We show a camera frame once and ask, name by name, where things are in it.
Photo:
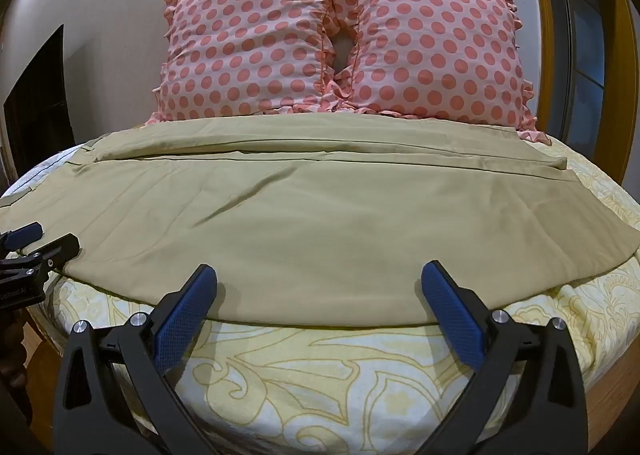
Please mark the dark wooden cabinet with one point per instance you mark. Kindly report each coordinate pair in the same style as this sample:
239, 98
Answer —
37, 90

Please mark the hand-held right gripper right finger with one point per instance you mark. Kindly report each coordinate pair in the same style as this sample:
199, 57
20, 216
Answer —
452, 307

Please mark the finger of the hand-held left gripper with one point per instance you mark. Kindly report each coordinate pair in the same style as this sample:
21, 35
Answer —
24, 234
55, 247

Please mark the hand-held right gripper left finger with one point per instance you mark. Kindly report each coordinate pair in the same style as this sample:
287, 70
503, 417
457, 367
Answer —
183, 307

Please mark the dark glass door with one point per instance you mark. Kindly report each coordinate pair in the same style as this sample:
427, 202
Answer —
590, 50

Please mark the bed with yellow floral sheet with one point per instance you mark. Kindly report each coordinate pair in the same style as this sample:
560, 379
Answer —
350, 385

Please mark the pink polka dot pillow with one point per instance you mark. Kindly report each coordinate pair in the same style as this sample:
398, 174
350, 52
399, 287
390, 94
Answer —
440, 45
245, 42

